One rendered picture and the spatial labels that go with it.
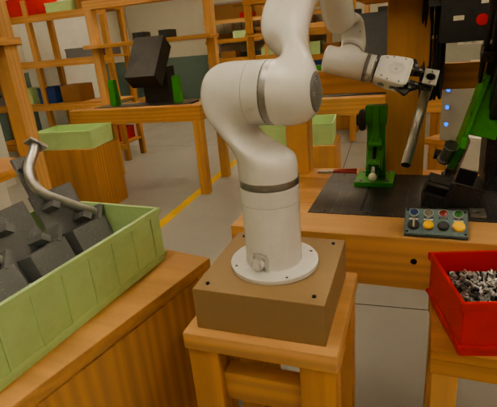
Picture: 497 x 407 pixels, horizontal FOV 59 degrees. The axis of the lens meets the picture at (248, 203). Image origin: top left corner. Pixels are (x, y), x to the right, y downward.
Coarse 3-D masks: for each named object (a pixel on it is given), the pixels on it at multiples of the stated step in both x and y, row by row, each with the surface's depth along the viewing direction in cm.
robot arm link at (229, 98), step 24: (216, 72) 81; (240, 72) 78; (216, 96) 80; (240, 96) 78; (216, 120) 82; (240, 120) 82; (240, 144) 82; (264, 144) 84; (240, 168) 85; (264, 168) 82; (288, 168) 83; (264, 192) 83
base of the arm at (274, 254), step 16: (256, 192) 84; (272, 192) 83; (288, 192) 84; (256, 208) 85; (272, 208) 84; (288, 208) 85; (256, 224) 87; (272, 224) 86; (288, 224) 87; (256, 240) 88; (272, 240) 87; (288, 240) 88; (240, 256) 97; (256, 256) 89; (272, 256) 88; (288, 256) 89; (304, 256) 95; (240, 272) 91; (256, 272) 90; (272, 272) 90; (288, 272) 89; (304, 272) 89
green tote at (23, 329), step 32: (128, 224) 120; (96, 256) 109; (128, 256) 121; (160, 256) 134; (32, 288) 92; (64, 288) 100; (96, 288) 109; (0, 320) 86; (32, 320) 93; (64, 320) 101; (0, 352) 86; (32, 352) 93; (0, 384) 86
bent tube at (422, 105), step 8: (432, 72) 128; (424, 80) 127; (432, 80) 127; (424, 96) 134; (424, 104) 136; (416, 112) 138; (424, 112) 137; (416, 120) 137; (416, 128) 136; (408, 136) 136; (416, 136) 135; (408, 144) 134; (416, 144) 135; (408, 152) 133; (408, 160) 131
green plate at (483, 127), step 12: (480, 84) 118; (480, 96) 115; (468, 108) 126; (480, 108) 117; (468, 120) 119; (480, 120) 118; (492, 120) 117; (468, 132) 119; (480, 132) 119; (492, 132) 118
